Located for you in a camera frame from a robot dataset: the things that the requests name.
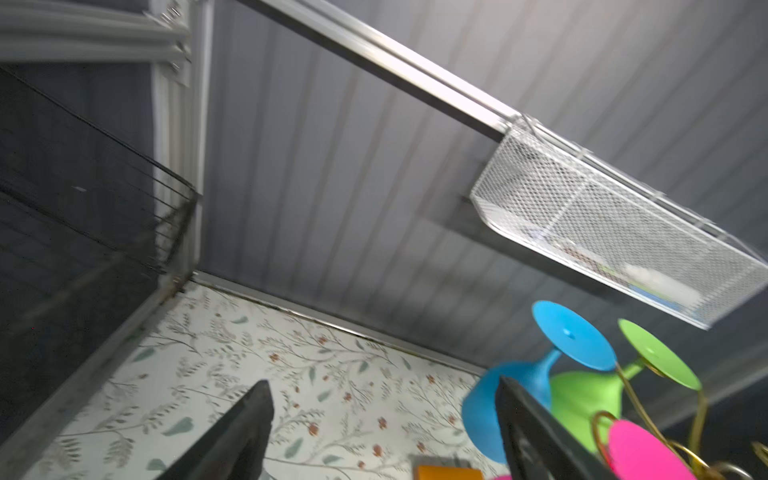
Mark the black wire side basket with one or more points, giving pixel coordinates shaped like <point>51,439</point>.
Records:
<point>89,219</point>

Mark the gold wire glass rack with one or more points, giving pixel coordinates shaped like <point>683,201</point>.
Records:
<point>683,431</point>

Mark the aluminium frame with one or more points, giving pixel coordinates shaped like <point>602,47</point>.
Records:
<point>334,191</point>

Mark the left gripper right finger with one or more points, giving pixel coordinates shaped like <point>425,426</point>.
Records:
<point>536,445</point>

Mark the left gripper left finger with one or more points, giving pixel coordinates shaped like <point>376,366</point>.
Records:
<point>234,447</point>

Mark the back green wine glass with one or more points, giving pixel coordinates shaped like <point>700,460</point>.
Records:
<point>578,395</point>

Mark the pink wine glass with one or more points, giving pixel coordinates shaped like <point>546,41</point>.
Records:
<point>633,453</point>

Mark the back left blue wine glass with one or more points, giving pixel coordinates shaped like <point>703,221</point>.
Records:
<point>571,335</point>

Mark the orange wooden rack base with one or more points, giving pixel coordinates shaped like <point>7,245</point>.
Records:
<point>434,472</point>

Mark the white mesh wall basket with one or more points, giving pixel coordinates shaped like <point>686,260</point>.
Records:
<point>558,203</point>

